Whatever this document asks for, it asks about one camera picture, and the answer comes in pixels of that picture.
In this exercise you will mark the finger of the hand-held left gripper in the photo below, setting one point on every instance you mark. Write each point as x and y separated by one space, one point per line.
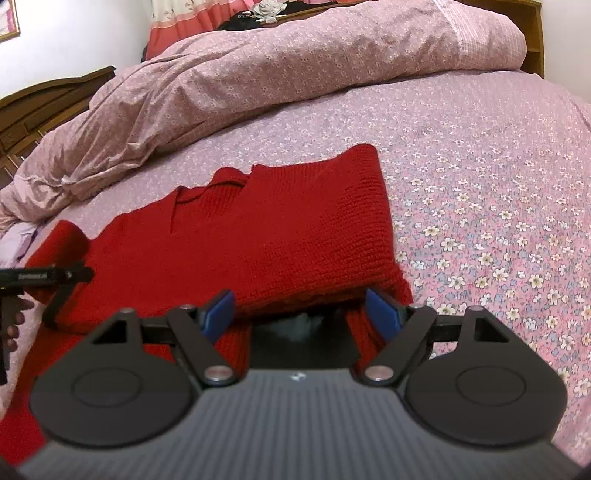
74 273
57 304

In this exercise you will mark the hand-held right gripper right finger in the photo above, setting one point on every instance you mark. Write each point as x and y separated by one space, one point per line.
381 311

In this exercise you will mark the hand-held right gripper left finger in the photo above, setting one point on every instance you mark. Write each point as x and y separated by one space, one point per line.
220 311

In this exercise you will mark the red knitted sweater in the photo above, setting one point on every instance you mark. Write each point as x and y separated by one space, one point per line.
277 230

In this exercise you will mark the pile of clothes behind bed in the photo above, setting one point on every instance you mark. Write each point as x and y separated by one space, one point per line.
235 21

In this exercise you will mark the person's left hand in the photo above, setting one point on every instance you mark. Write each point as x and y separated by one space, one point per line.
19 323

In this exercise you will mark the lilac cloth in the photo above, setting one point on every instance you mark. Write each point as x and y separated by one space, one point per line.
18 240

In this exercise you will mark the floral bed sheet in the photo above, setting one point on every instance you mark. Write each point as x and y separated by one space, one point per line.
485 207

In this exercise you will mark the wooden headboard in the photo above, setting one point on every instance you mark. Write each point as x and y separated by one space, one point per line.
37 115

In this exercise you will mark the pink floral duvet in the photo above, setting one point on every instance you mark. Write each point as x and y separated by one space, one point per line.
277 78

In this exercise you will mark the pink floral curtain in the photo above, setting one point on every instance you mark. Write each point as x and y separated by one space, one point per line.
184 23

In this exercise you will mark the grey crumpled cloth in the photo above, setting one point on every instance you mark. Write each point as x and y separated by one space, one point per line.
268 10

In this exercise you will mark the wooden bedside shelf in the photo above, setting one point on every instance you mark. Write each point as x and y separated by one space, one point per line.
533 41

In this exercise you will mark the framed wall picture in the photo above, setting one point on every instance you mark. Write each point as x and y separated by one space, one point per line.
8 18

